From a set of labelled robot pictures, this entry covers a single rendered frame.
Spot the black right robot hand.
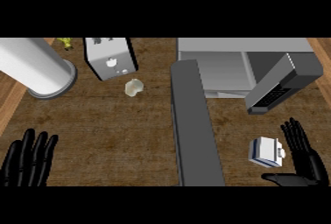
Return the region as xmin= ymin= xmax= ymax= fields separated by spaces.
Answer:
xmin=261 ymin=117 xmax=331 ymax=187

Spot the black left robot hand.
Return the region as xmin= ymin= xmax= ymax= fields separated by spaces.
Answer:
xmin=0 ymin=128 xmax=59 ymax=187

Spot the white blue milk carton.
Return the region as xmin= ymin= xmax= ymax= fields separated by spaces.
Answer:
xmin=247 ymin=136 xmax=287 ymax=169

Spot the dark grey microwave door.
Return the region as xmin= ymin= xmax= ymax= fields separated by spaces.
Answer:
xmin=170 ymin=59 xmax=226 ymax=187

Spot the grey microwave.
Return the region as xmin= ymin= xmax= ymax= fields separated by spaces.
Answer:
xmin=176 ymin=38 xmax=325 ymax=116

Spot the white cylindrical appliance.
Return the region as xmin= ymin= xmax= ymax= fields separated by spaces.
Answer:
xmin=0 ymin=38 xmax=78 ymax=101

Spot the pale garlic bulb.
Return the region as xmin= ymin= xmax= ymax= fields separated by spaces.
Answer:
xmin=124 ymin=78 xmax=145 ymax=97

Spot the white box appliance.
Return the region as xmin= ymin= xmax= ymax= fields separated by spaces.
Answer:
xmin=83 ymin=38 xmax=140 ymax=81

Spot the yellow green vegetable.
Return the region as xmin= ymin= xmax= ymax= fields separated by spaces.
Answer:
xmin=56 ymin=38 xmax=74 ymax=51

